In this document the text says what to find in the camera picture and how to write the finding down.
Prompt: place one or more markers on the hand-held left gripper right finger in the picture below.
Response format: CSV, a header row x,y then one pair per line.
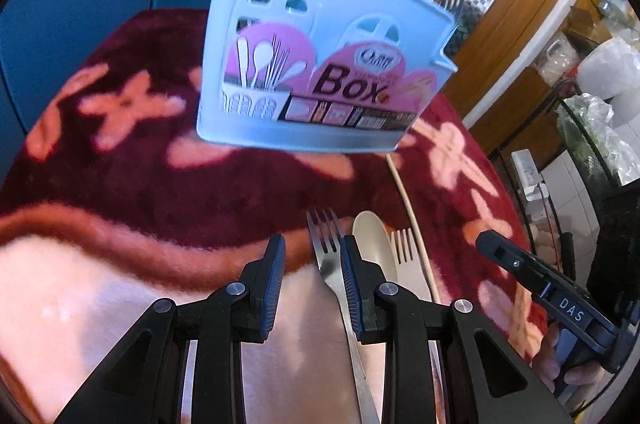
x,y
351,289

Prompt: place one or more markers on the white power strip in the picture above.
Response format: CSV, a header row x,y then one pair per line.
x,y
527,174

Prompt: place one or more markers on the red floral printed blanket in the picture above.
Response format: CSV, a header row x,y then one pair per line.
x,y
150,184

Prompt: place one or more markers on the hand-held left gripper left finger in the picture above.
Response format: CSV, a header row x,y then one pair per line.
x,y
272,289

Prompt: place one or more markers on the wooden shelf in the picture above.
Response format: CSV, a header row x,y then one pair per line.
x,y
585,18

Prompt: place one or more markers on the large white plastic bag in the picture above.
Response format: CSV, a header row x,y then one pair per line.
x,y
610,68

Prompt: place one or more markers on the beige plastic fork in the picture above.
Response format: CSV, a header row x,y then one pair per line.
x,y
407,264

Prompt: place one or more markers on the clear plastic bag of greens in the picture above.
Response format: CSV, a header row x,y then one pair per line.
x,y
595,133

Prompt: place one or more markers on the beige plastic spoon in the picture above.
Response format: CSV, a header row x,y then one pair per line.
x,y
372,239

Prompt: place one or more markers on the wooden door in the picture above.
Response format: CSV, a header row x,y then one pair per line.
x,y
500,33

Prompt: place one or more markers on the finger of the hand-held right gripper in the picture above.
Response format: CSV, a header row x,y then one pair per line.
x,y
510,256

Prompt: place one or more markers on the person's right hand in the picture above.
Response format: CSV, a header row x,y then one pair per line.
x,y
542,354

